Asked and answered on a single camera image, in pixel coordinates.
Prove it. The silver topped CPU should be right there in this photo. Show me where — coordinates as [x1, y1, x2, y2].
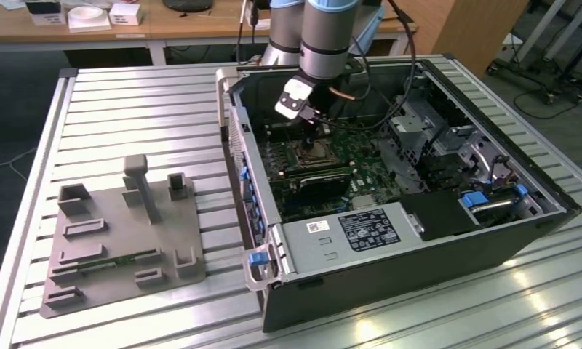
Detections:
[307, 144, 332, 161]

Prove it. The metal socket cover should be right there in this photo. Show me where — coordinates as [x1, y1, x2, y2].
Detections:
[292, 140, 343, 169]

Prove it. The CPU socket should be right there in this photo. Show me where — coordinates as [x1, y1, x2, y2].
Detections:
[289, 137, 343, 169]

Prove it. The copper coloured curved tube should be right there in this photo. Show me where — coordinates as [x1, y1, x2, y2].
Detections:
[329, 87, 358, 102]

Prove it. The grey metal drive cage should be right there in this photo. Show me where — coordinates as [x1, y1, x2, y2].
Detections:
[378, 74, 495, 193]

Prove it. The green motherboard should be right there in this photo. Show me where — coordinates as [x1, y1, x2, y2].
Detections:
[259, 119, 408, 222]

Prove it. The black graphics card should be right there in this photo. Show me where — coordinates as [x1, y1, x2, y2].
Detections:
[289, 170, 350, 199]

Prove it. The wooden desk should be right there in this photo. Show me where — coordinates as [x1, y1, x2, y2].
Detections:
[0, 0, 420, 68]

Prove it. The wooden cabinet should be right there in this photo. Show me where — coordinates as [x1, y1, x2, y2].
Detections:
[431, 0, 533, 79]

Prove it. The black round base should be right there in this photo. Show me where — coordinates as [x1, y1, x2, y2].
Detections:
[161, 0, 215, 11]

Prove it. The black plastic shroud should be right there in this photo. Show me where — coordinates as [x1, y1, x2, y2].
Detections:
[399, 190, 480, 243]

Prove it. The blue drive carrier latch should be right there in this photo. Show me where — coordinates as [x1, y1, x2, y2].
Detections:
[458, 192, 488, 210]

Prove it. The grey power supply unit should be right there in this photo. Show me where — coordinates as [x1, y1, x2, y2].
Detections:
[275, 201, 426, 276]

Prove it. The white labelled box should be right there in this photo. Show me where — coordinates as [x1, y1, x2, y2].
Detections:
[108, 2, 144, 26]
[26, 0, 64, 26]

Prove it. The wheeled equipment stand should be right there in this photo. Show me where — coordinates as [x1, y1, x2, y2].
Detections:
[484, 0, 582, 108]

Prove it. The white round holder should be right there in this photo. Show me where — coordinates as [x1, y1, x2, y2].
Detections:
[65, 6, 112, 33]

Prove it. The black open PC case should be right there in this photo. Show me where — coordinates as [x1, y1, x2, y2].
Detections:
[215, 54, 582, 334]

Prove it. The grey parts rack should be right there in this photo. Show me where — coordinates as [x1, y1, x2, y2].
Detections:
[37, 154, 209, 319]

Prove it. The green RAM stick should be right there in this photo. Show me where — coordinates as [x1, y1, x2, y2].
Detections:
[76, 256, 140, 273]

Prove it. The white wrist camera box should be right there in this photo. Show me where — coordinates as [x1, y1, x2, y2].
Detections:
[273, 76, 317, 120]

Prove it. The black camera cable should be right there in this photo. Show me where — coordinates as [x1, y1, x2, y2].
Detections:
[317, 0, 418, 130]

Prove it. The coloured wire bundle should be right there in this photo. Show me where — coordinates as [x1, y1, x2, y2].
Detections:
[484, 154, 519, 190]

